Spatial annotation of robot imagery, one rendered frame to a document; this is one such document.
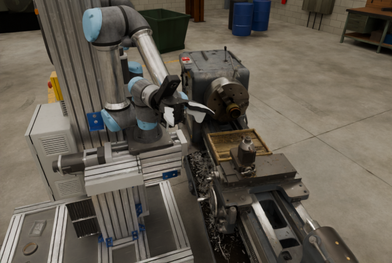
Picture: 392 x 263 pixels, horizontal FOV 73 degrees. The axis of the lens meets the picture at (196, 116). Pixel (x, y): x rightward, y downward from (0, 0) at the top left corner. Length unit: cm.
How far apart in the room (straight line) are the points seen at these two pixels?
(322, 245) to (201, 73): 134
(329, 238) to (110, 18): 110
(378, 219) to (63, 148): 259
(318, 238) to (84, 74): 119
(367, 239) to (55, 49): 260
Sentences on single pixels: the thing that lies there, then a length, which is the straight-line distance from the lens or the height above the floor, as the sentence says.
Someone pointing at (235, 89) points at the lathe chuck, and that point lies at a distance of 187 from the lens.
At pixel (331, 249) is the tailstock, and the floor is 114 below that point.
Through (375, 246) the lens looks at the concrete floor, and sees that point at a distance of 274.
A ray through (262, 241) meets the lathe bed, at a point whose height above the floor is 84.
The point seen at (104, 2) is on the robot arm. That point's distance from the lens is 166.
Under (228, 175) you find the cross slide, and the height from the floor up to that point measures 96.
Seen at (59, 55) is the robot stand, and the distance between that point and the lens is 138.
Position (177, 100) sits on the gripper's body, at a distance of 82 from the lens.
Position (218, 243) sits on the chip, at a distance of 170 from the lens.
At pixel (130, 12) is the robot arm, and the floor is 179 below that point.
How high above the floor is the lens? 196
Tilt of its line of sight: 31 degrees down
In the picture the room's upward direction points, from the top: straight up
